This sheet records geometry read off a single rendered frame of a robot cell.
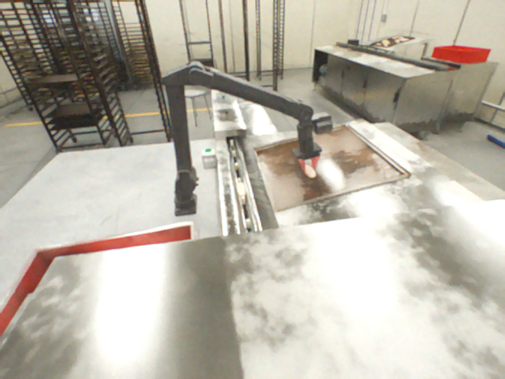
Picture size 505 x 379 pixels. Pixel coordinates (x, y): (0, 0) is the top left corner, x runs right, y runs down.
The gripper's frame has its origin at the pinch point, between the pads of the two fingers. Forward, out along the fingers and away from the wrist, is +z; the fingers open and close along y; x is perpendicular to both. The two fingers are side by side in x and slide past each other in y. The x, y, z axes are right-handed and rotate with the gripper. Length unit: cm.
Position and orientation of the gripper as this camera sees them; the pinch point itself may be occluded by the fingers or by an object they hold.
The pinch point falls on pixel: (308, 168)
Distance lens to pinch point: 109.9
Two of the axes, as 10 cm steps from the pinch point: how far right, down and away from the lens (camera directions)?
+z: 2.1, 7.9, 5.7
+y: -9.6, 2.8, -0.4
